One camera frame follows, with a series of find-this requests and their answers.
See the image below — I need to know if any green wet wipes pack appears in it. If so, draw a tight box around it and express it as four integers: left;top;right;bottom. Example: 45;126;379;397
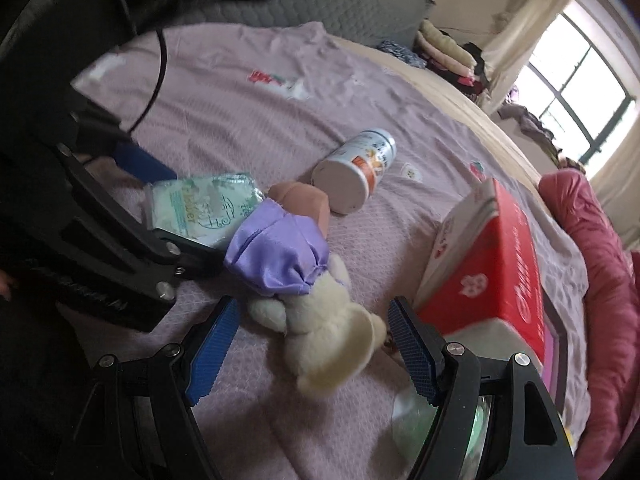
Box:
144;172;265;249

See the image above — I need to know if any cream bunny plush keychain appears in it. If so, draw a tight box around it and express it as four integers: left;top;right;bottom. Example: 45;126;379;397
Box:
248;252;387;398

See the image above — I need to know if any purple satin scrunchie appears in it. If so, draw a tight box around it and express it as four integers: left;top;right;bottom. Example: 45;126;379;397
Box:
224;198;330;297

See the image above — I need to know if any green makeup sponge in packet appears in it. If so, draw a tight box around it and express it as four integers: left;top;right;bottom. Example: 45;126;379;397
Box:
390;383;494;480

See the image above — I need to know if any red tissue pack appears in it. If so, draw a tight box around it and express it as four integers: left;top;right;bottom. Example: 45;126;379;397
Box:
413;178;544;370

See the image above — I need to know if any pink book in tray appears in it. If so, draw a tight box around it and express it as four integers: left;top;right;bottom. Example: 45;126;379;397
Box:
541;327;556;398

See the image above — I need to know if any dark shallow tray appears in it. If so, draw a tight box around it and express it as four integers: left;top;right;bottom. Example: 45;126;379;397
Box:
542;292;568;414

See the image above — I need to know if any lilac strawberry bedsheet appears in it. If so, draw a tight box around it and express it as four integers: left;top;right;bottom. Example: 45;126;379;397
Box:
69;20;591;480

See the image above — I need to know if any peach makeup sponge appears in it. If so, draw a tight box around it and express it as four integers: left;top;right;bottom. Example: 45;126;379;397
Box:
268;181;331;238

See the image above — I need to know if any white cylindrical bottle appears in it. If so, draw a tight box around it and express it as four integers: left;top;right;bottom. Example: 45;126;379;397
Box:
311;128;397;216

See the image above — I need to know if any pink folded quilt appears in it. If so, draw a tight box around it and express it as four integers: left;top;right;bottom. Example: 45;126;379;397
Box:
538;169;639;479

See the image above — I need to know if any grey quilted headboard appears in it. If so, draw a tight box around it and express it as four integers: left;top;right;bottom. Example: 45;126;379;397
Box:
171;0;435;47

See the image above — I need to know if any stack of folded clothes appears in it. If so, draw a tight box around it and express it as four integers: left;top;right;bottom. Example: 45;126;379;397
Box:
414;20;489;103

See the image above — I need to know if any window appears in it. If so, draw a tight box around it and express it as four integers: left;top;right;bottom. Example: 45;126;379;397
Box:
512;13;637;176

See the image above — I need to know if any cream curtain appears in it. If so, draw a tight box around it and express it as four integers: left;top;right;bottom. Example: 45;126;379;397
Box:
478;0;570;115

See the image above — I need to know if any black cable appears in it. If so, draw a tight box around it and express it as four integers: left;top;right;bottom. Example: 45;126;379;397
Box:
124;27;168;137

